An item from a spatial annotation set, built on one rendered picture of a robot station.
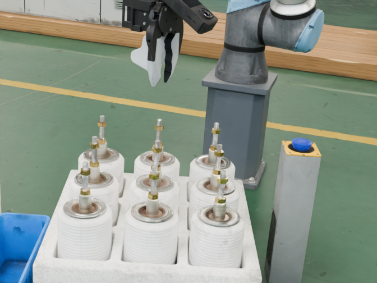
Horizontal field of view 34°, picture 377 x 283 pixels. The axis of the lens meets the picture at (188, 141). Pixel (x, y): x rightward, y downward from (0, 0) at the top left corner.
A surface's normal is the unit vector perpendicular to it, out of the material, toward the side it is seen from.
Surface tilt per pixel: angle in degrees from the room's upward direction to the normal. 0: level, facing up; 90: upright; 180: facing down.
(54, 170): 0
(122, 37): 90
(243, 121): 90
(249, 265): 0
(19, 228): 88
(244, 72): 72
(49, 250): 0
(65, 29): 90
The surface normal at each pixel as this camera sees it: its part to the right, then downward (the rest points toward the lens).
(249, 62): 0.18, 0.08
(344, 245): 0.07, -0.93
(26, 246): -0.01, 0.34
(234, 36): -0.57, 0.27
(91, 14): -0.27, 0.34
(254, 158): 0.49, 0.36
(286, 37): -0.50, 0.62
